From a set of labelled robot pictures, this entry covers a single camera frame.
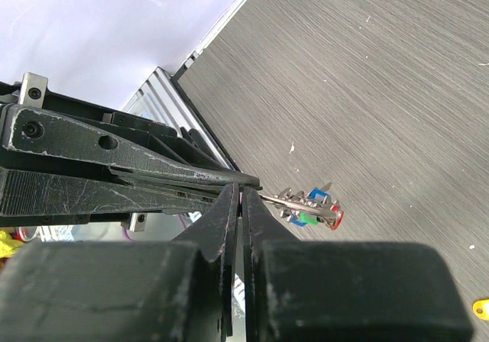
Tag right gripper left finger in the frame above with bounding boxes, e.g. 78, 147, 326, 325
1, 184, 240, 341

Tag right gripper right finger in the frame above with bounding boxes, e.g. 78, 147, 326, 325
241, 188, 474, 341

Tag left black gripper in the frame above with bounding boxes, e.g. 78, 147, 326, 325
1, 90, 260, 227

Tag keyring with tagged keys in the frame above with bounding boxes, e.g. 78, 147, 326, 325
260, 182, 345, 231

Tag key with yellow tag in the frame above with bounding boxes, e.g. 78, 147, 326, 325
472, 298, 489, 321

